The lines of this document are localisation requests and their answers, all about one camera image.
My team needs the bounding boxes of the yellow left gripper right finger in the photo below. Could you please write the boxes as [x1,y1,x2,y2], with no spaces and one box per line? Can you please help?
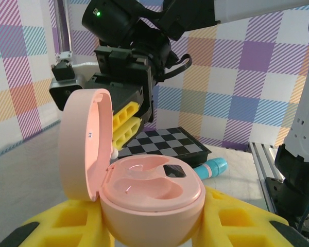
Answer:
[192,185,304,247]

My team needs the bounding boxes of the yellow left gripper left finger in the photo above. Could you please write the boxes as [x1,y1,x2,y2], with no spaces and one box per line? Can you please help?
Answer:
[19,199,115,247]

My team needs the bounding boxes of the pink earbud charging case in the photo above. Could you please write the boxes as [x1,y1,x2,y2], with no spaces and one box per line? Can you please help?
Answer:
[58,89,206,247]

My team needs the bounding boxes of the teal cylindrical bottle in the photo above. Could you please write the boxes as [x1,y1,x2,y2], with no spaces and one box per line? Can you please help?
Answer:
[194,157,228,179]

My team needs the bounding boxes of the black grey checkerboard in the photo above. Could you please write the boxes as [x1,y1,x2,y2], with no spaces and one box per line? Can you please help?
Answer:
[117,126,212,168]

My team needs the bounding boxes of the black ribbed cable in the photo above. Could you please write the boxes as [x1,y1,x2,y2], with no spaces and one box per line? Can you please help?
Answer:
[154,53,194,84]

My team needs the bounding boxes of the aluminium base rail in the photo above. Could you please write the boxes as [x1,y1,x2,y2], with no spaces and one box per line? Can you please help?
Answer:
[248,140,286,232]

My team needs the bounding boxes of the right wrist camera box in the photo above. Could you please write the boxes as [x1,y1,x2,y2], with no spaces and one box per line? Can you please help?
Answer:
[48,63,100,112]

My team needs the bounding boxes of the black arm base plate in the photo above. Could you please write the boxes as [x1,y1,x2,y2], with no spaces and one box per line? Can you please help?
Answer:
[264,176,309,247]

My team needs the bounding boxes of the aluminium frame post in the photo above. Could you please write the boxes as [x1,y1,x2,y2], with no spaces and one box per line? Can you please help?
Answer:
[53,0,73,62]

